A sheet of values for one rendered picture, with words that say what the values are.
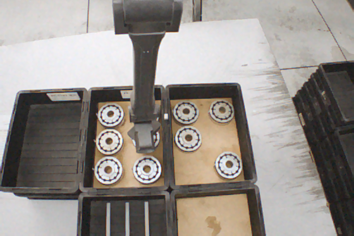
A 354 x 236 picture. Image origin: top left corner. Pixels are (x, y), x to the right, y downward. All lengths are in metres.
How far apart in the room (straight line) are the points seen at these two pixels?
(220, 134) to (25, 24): 2.31
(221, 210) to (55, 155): 0.66
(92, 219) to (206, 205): 0.41
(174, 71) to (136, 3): 0.95
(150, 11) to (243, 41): 1.15
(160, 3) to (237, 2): 2.46
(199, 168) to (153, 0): 0.73
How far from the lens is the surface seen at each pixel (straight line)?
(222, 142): 1.05
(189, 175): 1.00
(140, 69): 0.52
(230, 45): 1.48
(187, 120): 1.04
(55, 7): 2.94
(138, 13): 0.41
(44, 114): 1.19
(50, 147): 1.12
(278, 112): 1.34
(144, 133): 0.76
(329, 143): 1.81
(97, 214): 1.01
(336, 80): 1.93
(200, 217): 0.98
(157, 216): 0.98
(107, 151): 1.01
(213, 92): 1.08
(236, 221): 1.01
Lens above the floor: 1.81
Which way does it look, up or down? 63 degrees down
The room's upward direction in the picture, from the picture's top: 5 degrees clockwise
